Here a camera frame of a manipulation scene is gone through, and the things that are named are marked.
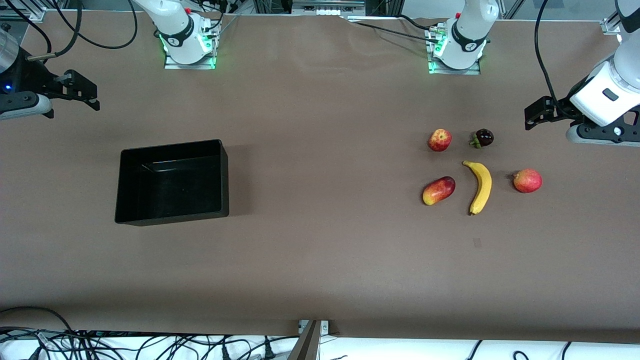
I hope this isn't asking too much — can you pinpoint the black base power cable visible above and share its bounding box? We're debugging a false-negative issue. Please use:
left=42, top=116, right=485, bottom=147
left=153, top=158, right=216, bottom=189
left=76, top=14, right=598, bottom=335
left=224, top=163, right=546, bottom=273
left=345, top=15, right=441, bottom=43

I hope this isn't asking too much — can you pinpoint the small aluminium table bracket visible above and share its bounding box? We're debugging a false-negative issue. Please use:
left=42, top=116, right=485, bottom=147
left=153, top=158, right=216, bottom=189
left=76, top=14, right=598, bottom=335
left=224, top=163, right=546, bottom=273
left=298, top=320, right=330, bottom=335

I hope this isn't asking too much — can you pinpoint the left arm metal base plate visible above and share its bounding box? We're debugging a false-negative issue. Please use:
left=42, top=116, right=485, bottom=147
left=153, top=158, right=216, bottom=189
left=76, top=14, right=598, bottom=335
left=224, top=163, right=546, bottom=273
left=427, top=27, right=482, bottom=76

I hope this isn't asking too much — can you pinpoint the yellow banana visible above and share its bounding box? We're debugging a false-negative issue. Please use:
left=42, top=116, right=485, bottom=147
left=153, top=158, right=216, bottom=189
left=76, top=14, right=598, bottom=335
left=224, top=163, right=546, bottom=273
left=462, top=160, right=493, bottom=216

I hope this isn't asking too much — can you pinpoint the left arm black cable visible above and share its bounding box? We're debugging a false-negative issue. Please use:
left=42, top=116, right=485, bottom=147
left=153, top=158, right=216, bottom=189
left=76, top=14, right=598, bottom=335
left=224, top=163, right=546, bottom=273
left=533, top=0, right=571, bottom=108

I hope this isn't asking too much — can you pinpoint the tangled black cable bundle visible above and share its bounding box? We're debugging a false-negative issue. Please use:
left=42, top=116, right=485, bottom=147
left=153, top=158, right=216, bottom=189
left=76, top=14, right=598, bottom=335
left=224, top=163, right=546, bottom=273
left=0, top=327, right=301, bottom=360

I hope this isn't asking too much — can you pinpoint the red apple right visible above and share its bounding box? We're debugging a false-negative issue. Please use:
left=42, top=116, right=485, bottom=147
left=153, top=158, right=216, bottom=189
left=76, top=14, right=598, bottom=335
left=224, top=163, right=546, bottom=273
left=511, top=168, right=543, bottom=194

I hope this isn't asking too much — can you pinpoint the red yellow mango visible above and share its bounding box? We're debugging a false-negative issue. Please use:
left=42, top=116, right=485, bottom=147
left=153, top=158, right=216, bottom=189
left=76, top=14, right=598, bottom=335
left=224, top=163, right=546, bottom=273
left=422, top=176, right=456, bottom=206

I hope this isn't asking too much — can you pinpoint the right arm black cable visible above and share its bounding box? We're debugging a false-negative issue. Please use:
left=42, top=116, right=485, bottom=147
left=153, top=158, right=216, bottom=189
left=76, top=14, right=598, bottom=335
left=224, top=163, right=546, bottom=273
left=0, top=0, right=139, bottom=63

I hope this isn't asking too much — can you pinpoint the dark metal post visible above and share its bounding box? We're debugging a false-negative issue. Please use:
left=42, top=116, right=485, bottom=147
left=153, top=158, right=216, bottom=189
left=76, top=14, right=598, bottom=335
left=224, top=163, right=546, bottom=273
left=287, top=320, right=321, bottom=360

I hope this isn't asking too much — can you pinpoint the black plastic box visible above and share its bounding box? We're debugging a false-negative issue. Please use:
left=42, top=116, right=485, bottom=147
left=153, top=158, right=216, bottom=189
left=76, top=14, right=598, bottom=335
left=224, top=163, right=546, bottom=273
left=114, top=139, right=230, bottom=227

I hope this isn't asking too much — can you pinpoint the dark purple mangosteen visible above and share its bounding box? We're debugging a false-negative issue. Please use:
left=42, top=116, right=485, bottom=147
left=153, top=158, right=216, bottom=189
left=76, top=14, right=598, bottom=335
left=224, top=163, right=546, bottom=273
left=468, top=128, right=495, bottom=149

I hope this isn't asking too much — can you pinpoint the arched black floor cable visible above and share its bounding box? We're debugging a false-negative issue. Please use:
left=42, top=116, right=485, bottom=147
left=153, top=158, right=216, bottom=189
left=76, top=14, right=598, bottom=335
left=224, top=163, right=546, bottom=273
left=0, top=306, right=77, bottom=335

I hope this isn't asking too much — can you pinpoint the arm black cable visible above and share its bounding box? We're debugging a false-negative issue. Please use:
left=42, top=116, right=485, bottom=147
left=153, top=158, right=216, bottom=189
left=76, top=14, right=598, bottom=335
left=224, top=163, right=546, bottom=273
left=0, top=0, right=139, bottom=63
left=533, top=0, right=571, bottom=108

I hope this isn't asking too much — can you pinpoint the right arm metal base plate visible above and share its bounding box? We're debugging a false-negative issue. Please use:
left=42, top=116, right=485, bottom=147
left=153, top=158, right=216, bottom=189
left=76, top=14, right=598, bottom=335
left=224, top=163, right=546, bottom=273
left=164, top=30, right=218, bottom=70

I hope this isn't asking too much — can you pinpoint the small red yellow apple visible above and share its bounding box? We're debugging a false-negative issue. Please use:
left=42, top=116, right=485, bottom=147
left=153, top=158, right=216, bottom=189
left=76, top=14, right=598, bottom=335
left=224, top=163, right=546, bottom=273
left=428, top=128, right=453, bottom=152

